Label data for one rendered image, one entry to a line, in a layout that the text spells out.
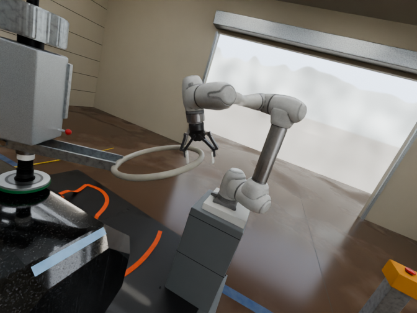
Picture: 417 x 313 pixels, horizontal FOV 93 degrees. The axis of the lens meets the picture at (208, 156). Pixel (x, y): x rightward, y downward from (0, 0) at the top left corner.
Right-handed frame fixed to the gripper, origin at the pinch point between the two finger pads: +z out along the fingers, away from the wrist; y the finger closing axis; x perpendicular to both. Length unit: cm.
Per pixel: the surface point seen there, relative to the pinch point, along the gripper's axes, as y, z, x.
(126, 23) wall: 327, -239, -528
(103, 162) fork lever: 47.0, -4.9, 12.7
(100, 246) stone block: 46, 32, 30
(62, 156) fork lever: 65, -10, 17
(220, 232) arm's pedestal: -5, 59, -17
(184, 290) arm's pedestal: 27, 114, -12
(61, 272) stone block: 49, 29, 47
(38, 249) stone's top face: 57, 19, 46
